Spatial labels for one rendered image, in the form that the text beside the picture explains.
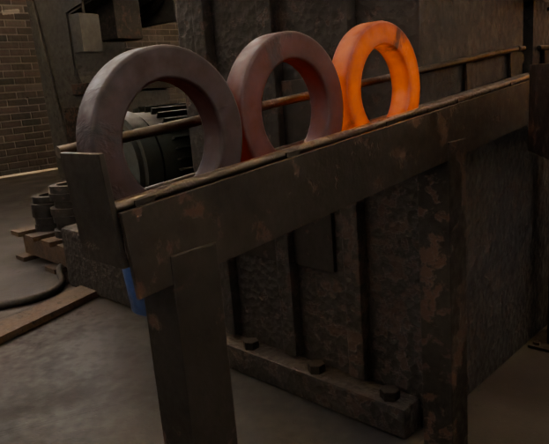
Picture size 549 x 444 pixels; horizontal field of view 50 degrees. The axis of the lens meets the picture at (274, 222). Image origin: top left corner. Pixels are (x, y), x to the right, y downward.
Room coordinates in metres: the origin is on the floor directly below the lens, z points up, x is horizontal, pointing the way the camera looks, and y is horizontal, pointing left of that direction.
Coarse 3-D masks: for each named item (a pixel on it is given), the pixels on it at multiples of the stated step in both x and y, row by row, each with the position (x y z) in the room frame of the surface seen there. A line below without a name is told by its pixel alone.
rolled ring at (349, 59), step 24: (360, 24) 0.86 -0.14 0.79; (384, 24) 0.85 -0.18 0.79; (360, 48) 0.81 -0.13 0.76; (384, 48) 0.88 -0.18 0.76; (408, 48) 0.90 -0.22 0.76; (360, 72) 0.81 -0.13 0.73; (408, 72) 0.90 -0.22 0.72; (360, 96) 0.81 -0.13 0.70; (408, 96) 0.90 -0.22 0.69; (360, 120) 0.81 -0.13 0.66
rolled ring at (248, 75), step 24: (264, 48) 0.69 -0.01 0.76; (288, 48) 0.72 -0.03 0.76; (312, 48) 0.75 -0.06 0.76; (240, 72) 0.68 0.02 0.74; (264, 72) 0.69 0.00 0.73; (312, 72) 0.76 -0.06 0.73; (336, 72) 0.78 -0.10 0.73; (240, 96) 0.67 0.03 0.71; (312, 96) 0.79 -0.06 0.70; (336, 96) 0.78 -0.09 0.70; (312, 120) 0.79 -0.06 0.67; (336, 120) 0.78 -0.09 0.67; (264, 144) 0.68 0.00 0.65
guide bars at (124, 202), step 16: (512, 80) 1.13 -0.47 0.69; (464, 96) 0.99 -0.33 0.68; (416, 112) 0.88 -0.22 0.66; (352, 128) 0.78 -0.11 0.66; (368, 128) 0.79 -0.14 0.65; (304, 144) 0.70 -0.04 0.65; (320, 144) 0.72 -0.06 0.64; (256, 160) 0.65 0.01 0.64; (272, 160) 0.66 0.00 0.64; (208, 176) 0.60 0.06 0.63; (224, 176) 0.61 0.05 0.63; (144, 192) 0.54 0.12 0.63; (160, 192) 0.55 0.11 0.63; (176, 192) 0.57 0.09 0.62; (128, 208) 0.53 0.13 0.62
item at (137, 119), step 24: (144, 120) 2.02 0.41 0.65; (168, 120) 2.05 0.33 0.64; (144, 144) 1.92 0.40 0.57; (168, 144) 1.99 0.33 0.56; (144, 168) 1.91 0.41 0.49; (168, 168) 1.97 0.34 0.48; (192, 168) 2.01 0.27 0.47; (72, 240) 2.19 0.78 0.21; (72, 264) 2.22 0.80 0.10; (96, 264) 2.08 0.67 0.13; (96, 288) 2.10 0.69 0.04; (120, 288) 1.97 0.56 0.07
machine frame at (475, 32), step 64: (192, 0) 1.47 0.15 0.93; (256, 0) 1.32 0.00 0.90; (320, 0) 1.23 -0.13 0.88; (384, 0) 1.13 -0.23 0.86; (448, 0) 1.15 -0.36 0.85; (512, 0) 1.35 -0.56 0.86; (384, 64) 1.13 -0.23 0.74; (192, 128) 1.56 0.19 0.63; (384, 192) 1.14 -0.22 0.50; (512, 192) 1.36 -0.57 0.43; (256, 256) 1.40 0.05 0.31; (320, 256) 1.25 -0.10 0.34; (384, 256) 1.14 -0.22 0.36; (512, 256) 1.36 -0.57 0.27; (256, 320) 1.43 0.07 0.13; (320, 320) 1.27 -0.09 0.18; (384, 320) 1.15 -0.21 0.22; (512, 320) 1.37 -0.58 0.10; (320, 384) 1.20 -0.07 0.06; (384, 384) 1.15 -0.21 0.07
